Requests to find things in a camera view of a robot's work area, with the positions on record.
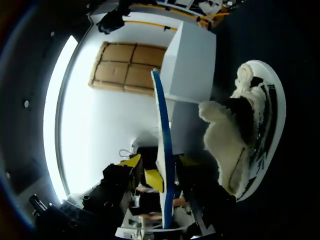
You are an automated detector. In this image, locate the white and black fleece-lined shoe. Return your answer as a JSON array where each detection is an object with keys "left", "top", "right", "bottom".
[{"left": 198, "top": 59, "right": 287, "bottom": 203}]

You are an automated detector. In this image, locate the white shoebox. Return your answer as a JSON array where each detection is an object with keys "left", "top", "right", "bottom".
[{"left": 160, "top": 20, "right": 217, "bottom": 154}]

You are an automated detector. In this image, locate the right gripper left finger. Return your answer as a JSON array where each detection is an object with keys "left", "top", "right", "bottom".
[{"left": 81, "top": 153, "right": 165, "bottom": 226}]

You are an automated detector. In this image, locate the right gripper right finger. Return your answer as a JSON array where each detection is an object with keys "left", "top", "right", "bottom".
[{"left": 175, "top": 155, "right": 237, "bottom": 234}]

